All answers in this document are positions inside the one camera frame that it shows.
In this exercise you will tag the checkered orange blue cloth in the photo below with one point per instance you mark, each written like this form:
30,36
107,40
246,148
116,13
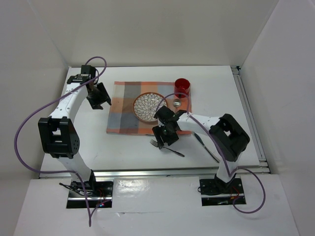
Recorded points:
122,119

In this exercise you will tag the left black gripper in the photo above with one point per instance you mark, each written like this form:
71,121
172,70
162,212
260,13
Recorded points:
104,97

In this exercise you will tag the front aluminium rail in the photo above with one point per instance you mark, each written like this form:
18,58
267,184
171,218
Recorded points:
262,169

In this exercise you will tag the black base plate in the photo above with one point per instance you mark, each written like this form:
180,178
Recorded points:
96,189
215,186

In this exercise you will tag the red mug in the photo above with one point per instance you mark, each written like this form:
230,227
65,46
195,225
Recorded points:
181,87

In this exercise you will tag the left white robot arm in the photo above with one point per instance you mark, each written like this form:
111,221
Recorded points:
57,132

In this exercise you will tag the silver table knife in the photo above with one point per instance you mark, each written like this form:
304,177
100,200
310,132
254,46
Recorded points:
204,146

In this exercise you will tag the silver spoon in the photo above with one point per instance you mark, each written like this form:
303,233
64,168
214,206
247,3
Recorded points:
177,103

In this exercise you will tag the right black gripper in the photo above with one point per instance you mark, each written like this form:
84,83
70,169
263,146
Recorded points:
157,132

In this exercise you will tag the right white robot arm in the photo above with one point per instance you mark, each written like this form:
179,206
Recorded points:
229,138

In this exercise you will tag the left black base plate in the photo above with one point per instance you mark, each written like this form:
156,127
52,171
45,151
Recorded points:
96,189

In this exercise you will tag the silver fork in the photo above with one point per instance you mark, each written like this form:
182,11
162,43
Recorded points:
169,150

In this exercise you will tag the right aluminium rail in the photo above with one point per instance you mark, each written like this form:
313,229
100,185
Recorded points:
248,113

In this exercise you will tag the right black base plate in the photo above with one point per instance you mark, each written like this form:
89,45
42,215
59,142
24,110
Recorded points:
215,186

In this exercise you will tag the aluminium rail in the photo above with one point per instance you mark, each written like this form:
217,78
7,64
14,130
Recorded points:
262,169
248,113

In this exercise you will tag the floral patterned ceramic plate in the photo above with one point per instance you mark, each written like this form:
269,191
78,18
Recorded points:
145,105

